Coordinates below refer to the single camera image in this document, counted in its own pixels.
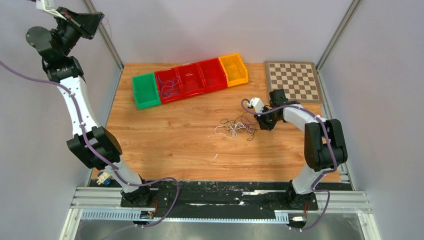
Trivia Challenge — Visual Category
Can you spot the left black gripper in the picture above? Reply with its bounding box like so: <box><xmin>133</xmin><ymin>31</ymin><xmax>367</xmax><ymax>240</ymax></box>
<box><xmin>53</xmin><ymin>8</ymin><xmax>104</xmax><ymax>58</ymax></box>

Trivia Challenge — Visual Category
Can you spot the pink wire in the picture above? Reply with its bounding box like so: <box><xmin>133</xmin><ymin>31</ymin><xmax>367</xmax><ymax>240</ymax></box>
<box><xmin>100</xmin><ymin>16</ymin><xmax>114</xmax><ymax>42</ymax></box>

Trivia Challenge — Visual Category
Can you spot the bundle of wires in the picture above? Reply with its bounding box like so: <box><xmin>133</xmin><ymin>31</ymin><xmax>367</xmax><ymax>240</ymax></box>
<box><xmin>213</xmin><ymin>112</ymin><xmax>259</xmax><ymax>142</ymax></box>

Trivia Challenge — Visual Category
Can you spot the yellow wire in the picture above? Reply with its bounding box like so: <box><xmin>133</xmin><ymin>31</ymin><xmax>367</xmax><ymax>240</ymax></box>
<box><xmin>226</xmin><ymin>64</ymin><xmax>245</xmax><ymax>82</ymax></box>

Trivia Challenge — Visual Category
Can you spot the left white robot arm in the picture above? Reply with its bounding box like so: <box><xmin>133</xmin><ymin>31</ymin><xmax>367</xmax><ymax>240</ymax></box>
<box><xmin>25</xmin><ymin>1</ymin><xmax>153</xmax><ymax>207</ymax></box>

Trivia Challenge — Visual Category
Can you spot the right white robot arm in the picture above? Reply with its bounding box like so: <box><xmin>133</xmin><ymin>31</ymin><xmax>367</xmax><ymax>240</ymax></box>
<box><xmin>248</xmin><ymin>89</ymin><xmax>348</xmax><ymax>209</ymax></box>

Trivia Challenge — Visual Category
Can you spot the wooden chessboard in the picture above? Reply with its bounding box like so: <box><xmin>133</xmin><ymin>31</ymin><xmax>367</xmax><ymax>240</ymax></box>
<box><xmin>264</xmin><ymin>60</ymin><xmax>324</xmax><ymax>105</ymax></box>

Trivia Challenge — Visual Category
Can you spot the yellow plastic bin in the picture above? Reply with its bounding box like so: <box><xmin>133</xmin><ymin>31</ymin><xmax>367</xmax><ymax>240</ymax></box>
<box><xmin>218</xmin><ymin>53</ymin><xmax>249</xmax><ymax>88</ymax></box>

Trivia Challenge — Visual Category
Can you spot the right red plastic bin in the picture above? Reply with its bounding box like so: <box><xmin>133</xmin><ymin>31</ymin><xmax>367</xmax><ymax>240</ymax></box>
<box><xmin>198</xmin><ymin>57</ymin><xmax>228</xmax><ymax>93</ymax></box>

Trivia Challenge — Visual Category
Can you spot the red plastic bin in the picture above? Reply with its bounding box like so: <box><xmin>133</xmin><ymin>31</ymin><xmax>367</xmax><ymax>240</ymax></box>
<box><xmin>154</xmin><ymin>68</ymin><xmax>183</xmax><ymax>104</ymax></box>
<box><xmin>198</xmin><ymin>57</ymin><xmax>228</xmax><ymax>93</ymax></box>
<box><xmin>176</xmin><ymin>63</ymin><xmax>205</xmax><ymax>99</ymax></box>

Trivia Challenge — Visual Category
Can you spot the middle red plastic bin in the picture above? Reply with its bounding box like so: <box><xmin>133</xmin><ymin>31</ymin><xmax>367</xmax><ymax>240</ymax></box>
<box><xmin>176</xmin><ymin>63</ymin><xmax>205</xmax><ymax>99</ymax></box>

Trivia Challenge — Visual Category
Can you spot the green plastic bin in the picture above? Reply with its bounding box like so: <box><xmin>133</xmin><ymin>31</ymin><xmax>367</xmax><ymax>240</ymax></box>
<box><xmin>132</xmin><ymin>72</ymin><xmax>161</xmax><ymax>110</ymax></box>

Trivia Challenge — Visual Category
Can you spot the left red plastic bin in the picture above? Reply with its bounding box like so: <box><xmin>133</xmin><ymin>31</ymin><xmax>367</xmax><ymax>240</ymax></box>
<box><xmin>154</xmin><ymin>68</ymin><xmax>183</xmax><ymax>104</ymax></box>

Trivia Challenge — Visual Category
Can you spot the white blue toy car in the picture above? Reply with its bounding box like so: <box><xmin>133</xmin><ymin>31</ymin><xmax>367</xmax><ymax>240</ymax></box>
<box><xmin>96</xmin><ymin>171</ymin><xmax>112</xmax><ymax>187</ymax></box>

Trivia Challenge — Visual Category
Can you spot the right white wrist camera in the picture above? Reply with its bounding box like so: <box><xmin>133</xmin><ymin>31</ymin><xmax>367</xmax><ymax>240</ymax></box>
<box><xmin>247</xmin><ymin>97</ymin><xmax>265</xmax><ymax>114</ymax></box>

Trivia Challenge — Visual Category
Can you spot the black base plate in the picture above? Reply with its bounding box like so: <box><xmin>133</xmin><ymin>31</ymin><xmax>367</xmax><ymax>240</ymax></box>
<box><xmin>87</xmin><ymin>178</ymin><xmax>354</xmax><ymax>220</ymax></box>

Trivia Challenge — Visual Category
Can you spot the aluminium frame rail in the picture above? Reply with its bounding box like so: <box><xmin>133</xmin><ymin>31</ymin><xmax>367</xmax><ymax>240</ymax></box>
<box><xmin>60</xmin><ymin>187</ymin><xmax>380</xmax><ymax>240</ymax></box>

